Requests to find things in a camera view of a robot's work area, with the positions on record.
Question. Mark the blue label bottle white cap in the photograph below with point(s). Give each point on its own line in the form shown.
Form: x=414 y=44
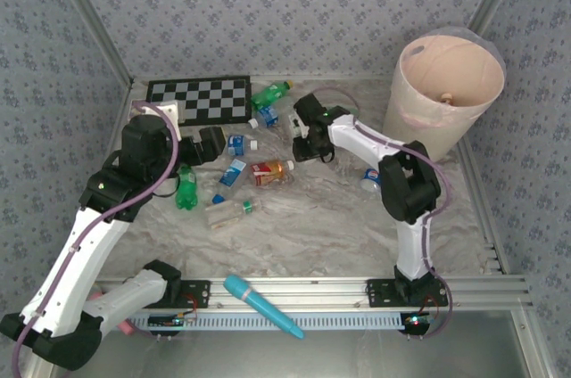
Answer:
x=236 y=145
x=267 y=117

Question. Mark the green bottle orange cap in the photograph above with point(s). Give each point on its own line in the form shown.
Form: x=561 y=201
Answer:
x=186 y=193

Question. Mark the green bottle yellow cap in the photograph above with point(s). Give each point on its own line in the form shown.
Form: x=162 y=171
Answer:
x=267 y=93

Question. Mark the red yellow label bottle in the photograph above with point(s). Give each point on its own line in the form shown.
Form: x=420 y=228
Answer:
x=265 y=173

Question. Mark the blue cola label bottle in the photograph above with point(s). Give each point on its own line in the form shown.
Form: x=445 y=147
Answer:
x=370 y=176

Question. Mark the blue cap clear plastic bottle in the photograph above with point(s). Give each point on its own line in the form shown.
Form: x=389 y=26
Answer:
x=232 y=173

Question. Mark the clear bottle green neck band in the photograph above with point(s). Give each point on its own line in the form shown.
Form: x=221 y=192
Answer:
x=223 y=215

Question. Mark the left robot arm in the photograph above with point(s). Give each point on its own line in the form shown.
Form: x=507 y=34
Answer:
x=89 y=253

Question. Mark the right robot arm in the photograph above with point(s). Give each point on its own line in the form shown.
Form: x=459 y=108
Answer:
x=357 y=137

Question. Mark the beige round bin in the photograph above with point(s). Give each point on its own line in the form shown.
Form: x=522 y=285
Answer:
x=415 y=128

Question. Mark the clear plastic bin liner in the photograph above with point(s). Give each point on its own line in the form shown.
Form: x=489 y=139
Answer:
x=450 y=31

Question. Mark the black grey checkerboard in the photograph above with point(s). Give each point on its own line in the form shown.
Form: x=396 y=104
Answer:
x=214 y=97

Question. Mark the bottle with tan cap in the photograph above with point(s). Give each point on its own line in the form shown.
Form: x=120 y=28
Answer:
x=446 y=97

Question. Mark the left circuit board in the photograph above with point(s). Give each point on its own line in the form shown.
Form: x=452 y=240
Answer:
x=171 y=320

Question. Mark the circuit board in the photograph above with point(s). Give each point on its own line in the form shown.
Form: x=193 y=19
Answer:
x=417 y=321
x=171 y=320

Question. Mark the pink marker pen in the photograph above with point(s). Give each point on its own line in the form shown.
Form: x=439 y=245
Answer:
x=127 y=328

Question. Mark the cyan marker pen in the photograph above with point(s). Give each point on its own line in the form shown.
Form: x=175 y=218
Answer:
x=254 y=302

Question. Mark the right circuit board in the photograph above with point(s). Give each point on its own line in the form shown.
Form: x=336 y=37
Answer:
x=417 y=321

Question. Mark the aluminium back rail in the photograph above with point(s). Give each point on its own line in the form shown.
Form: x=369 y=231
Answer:
x=339 y=78

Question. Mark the aluminium frame rail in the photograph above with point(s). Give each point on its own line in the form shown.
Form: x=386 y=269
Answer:
x=312 y=293

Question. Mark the aluminium side rail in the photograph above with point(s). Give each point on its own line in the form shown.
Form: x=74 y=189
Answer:
x=488 y=235

